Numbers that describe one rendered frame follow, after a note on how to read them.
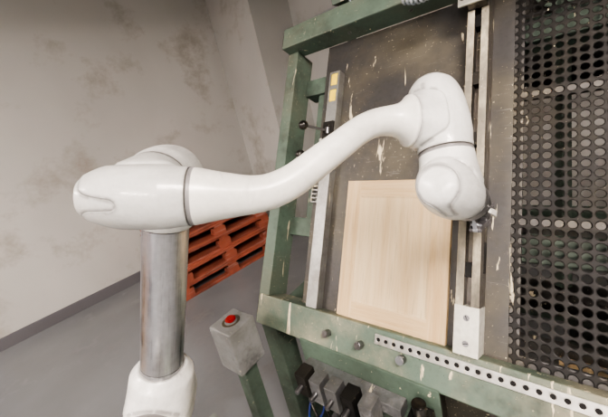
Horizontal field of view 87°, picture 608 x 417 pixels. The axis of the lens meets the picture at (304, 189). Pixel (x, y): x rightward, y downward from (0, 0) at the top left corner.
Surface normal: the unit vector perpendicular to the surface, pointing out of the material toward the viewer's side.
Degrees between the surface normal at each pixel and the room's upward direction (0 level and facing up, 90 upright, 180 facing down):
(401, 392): 90
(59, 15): 90
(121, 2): 90
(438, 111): 62
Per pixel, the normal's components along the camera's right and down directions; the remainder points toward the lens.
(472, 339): -0.63, -0.18
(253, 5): 0.67, 0.05
